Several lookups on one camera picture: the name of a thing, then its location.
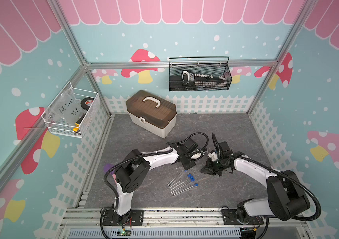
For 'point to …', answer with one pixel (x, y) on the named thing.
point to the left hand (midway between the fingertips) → (189, 163)
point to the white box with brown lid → (154, 113)
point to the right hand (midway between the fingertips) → (201, 170)
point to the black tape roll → (85, 102)
